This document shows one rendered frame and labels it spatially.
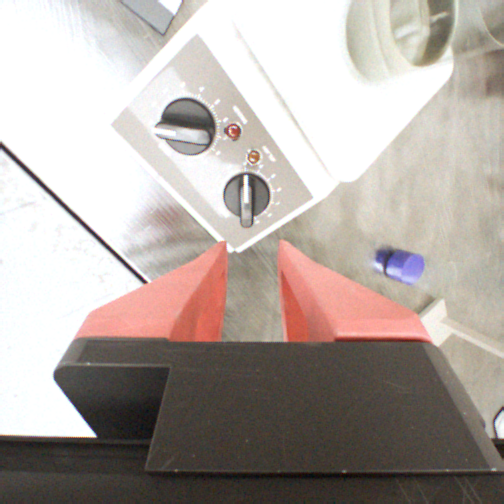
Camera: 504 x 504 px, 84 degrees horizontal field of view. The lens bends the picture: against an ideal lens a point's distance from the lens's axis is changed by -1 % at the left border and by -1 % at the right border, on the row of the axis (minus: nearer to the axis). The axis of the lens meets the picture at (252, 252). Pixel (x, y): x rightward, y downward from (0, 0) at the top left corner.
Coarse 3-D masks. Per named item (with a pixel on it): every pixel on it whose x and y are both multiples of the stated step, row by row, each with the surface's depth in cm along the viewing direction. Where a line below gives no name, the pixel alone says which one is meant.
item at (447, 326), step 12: (432, 312) 40; (444, 312) 41; (432, 324) 40; (444, 324) 40; (456, 324) 39; (432, 336) 41; (444, 336) 43; (468, 336) 37; (480, 336) 37; (492, 348) 35
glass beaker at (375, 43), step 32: (352, 0) 14; (384, 0) 12; (416, 0) 11; (448, 0) 10; (480, 0) 13; (352, 32) 14; (384, 32) 13; (416, 32) 12; (448, 32) 11; (480, 32) 10; (352, 64) 15; (384, 64) 14; (416, 64) 13
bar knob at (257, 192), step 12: (240, 180) 18; (252, 180) 18; (228, 192) 19; (240, 192) 18; (252, 192) 18; (264, 192) 19; (228, 204) 19; (240, 204) 18; (252, 204) 18; (264, 204) 20; (240, 216) 19; (252, 216) 19
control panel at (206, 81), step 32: (192, 64) 15; (160, 96) 16; (192, 96) 16; (224, 96) 16; (128, 128) 17; (224, 128) 17; (256, 128) 17; (160, 160) 18; (192, 160) 18; (224, 160) 18; (288, 160) 18; (192, 192) 19; (288, 192) 19; (224, 224) 21; (256, 224) 21
